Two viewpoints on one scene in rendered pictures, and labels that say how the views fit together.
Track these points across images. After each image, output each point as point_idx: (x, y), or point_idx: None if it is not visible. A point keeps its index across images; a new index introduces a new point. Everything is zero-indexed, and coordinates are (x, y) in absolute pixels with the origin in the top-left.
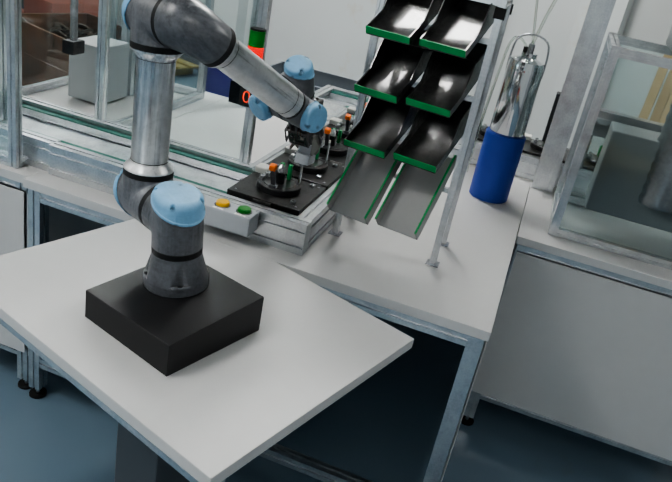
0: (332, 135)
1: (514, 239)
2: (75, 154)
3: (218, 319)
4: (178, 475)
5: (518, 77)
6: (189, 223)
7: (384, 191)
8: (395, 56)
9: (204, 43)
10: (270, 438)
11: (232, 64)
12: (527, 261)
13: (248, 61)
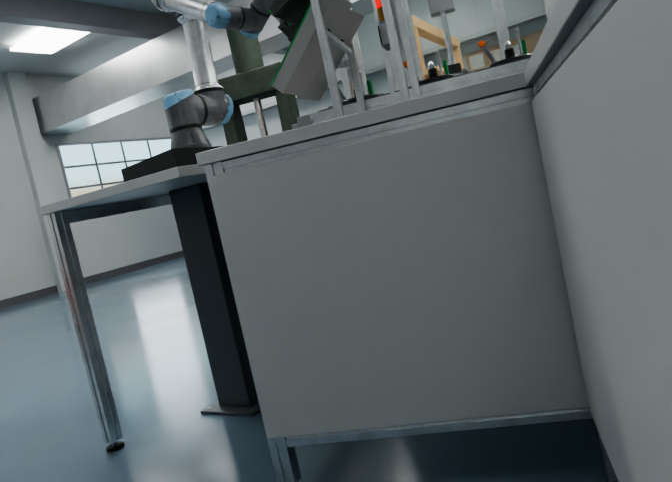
0: (505, 49)
1: (502, 77)
2: None
3: (145, 159)
4: (211, 307)
5: None
6: (165, 107)
7: None
8: None
9: None
10: (63, 200)
11: (165, 3)
12: (535, 111)
13: None
